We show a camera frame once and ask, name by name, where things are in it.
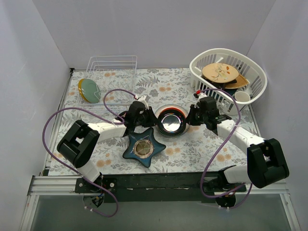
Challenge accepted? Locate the dark brown plate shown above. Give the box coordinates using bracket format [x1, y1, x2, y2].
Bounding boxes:
[156, 108, 188, 136]

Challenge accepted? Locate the blue floral green plate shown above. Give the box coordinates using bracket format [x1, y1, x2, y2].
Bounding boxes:
[82, 79, 102, 103]

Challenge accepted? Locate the yellow patterned round plate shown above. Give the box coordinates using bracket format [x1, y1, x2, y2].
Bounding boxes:
[78, 78, 89, 103]

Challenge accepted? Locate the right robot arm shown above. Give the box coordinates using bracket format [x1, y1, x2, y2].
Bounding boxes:
[186, 93, 290, 191]

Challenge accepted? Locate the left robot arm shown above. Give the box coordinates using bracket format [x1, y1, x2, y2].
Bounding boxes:
[57, 101, 166, 193]

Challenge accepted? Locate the dark teal dish in basket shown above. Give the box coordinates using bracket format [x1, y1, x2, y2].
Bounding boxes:
[216, 89, 237, 100]

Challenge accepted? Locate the blue star-shaped plate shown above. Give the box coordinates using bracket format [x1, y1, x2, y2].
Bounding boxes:
[122, 128, 166, 168]

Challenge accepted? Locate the white cup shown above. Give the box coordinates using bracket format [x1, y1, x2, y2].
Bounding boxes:
[234, 91, 251, 102]

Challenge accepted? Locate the beige floral round plate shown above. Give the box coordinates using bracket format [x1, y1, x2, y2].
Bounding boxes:
[202, 63, 239, 83]

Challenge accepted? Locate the white plastic slatted basket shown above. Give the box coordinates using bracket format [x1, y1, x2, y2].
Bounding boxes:
[189, 48, 268, 115]

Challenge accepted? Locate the tan fan-shaped plate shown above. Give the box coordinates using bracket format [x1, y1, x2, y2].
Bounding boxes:
[225, 74, 250, 89]

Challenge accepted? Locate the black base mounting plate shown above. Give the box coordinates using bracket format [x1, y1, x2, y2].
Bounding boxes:
[74, 171, 240, 203]

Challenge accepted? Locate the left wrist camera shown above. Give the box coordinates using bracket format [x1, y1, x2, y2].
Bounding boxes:
[134, 95, 150, 105]

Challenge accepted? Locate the white wire dish rack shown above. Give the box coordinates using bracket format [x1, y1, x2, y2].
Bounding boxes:
[77, 55, 137, 111]

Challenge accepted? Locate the aluminium frame rail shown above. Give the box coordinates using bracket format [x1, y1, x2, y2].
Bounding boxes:
[20, 176, 301, 231]

